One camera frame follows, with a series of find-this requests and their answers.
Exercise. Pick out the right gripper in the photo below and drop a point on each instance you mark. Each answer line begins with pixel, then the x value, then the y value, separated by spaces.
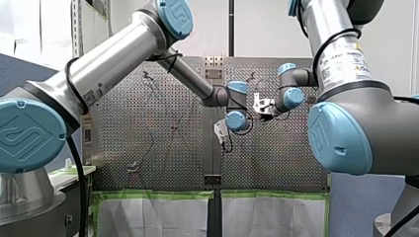
pixel 267 116

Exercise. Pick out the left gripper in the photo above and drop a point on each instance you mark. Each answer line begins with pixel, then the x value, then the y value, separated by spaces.
pixel 227 146

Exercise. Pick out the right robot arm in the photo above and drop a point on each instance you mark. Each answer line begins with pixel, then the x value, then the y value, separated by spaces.
pixel 362 125

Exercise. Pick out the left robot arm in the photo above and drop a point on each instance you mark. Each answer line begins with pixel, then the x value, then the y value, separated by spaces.
pixel 115 56

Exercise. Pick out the connector holder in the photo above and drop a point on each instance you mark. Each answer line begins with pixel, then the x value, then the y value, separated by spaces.
pixel 135 171

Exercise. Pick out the black pole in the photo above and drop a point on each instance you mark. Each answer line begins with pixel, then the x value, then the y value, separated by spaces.
pixel 231 28

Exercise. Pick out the grey board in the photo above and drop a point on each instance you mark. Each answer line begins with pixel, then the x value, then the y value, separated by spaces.
pixel 359 207

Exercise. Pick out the grey cabinet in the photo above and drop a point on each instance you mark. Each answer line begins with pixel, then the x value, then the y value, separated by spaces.
pixel 70 194

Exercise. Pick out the slotted metal rail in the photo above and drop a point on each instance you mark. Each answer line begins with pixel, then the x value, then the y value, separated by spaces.
pixel 77 28

